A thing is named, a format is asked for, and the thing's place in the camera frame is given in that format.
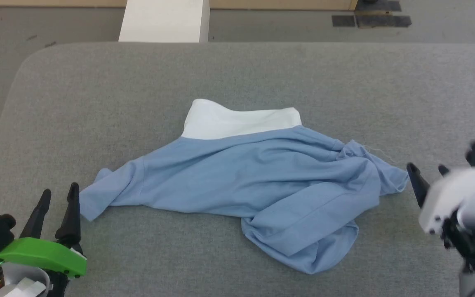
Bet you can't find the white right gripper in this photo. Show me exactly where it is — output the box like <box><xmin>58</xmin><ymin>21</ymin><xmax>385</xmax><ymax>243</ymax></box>
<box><xmin>406</xmin><ymin>163</ymin><xmax>475</xmax><ymax>236</ymax></box>

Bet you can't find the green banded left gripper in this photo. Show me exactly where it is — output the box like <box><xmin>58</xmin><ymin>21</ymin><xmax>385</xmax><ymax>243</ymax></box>
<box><xmin>0</xmin><ymin>182</ymin><xmax>87</xmax><ymax>297</ymax></box>

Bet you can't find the light blue and white shirt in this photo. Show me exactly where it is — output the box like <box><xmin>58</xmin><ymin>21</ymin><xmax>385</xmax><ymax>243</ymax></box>
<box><xmin>79</xmin><ymin>98</ymin><xmax>410</xmax><ymax>275</ymax></box>

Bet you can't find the long black floor tape strip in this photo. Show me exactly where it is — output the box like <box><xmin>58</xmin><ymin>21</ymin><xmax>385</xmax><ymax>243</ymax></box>
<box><xmin>332</xmin><ymin>15</ymin><xmax>412</xmax><ymax>28</ymax></box>

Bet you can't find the short black floor tape patch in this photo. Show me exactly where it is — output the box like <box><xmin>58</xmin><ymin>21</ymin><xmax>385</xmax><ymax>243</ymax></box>
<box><xmin>355</xmin><ymin>0</ymin><xmax>402</xmax><ymax>12</ymax></box>

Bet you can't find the white rectangular box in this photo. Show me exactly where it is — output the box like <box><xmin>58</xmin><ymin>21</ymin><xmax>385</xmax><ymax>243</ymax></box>
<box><xmin>119</xmin><ymin>0</ymin><xmax>210</xmax><ymax>43</ymax></box>

